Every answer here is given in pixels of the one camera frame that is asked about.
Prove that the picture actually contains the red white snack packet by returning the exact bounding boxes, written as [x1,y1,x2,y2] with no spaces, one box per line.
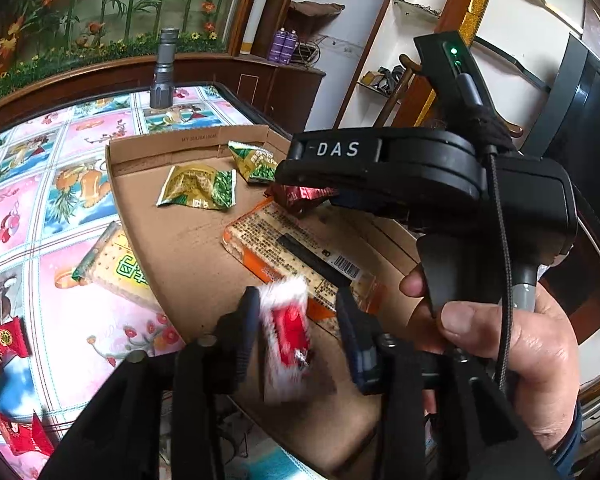
[258,275,312,404]

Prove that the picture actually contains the orange cracker pack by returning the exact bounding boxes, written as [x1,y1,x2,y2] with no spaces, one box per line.
[222,198,386,337]

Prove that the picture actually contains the brown cardboard box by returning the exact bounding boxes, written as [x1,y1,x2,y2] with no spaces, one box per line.
[106,125,418,479]

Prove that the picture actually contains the green cracker pack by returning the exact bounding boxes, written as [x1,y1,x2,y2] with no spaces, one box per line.
[71,221,162,312]

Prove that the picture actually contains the dark red snack packet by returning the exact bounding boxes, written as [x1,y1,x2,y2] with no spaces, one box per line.
[265,183,338,217]

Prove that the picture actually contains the small green yellow snack packet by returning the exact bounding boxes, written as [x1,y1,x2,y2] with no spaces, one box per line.
[227,141,277,184]

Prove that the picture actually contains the colourful fruit tablecloth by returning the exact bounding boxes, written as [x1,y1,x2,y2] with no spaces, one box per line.
[0,84,311,480]

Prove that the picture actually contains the red packet at edge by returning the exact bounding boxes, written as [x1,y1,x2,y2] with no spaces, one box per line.
[0,412,54,456]

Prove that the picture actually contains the grey flashlight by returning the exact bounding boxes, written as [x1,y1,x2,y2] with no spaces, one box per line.
[149,27,178,110]

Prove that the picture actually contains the purple bottles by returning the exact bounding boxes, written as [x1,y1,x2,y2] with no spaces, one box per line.
[268,27,298,65]

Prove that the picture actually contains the flower bamboo mural panel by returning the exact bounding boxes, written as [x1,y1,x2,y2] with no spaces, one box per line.
[0,0,239,99]

